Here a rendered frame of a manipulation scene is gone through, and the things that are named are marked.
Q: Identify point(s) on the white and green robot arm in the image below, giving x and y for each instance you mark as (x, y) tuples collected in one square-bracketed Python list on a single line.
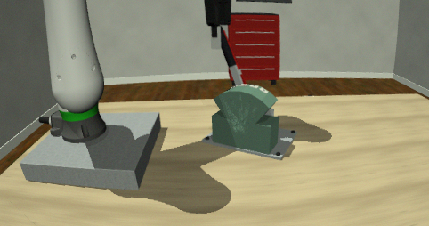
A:
[(76, 76)]

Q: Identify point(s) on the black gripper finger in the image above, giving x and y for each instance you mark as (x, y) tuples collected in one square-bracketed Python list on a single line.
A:
[(212, 8), (225, 9)]

